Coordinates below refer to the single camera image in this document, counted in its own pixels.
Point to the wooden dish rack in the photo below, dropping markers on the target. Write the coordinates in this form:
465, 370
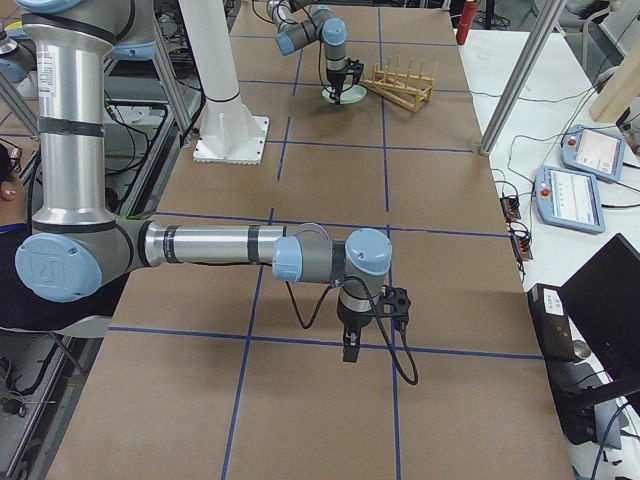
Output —
409, 90

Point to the teach pendant tablet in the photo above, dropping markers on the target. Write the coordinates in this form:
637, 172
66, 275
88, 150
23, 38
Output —
593, 151
569, 199

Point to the black computer box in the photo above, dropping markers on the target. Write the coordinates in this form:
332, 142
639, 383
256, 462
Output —
584, 412

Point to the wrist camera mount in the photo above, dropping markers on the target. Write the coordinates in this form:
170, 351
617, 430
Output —
394, 303
354, 70

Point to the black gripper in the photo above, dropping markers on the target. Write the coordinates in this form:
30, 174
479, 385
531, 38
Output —
336, 77
351, 318

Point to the black monitor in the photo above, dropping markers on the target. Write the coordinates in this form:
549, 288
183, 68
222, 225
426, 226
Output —
602, 300

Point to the aluminium frame post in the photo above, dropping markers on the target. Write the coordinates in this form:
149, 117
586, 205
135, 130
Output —
532, 48

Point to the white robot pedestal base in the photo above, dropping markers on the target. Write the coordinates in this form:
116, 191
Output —
228, 131

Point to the far teach pendant tablet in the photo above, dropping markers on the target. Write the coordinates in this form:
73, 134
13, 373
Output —
593, 151

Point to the near teach pendant tablet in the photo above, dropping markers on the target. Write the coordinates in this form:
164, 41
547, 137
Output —
569, 199

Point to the pale green ceramic plate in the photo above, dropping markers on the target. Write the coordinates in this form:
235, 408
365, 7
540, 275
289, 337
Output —
351, 94

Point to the red cylinder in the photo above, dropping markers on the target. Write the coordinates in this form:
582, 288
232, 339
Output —
466, 21

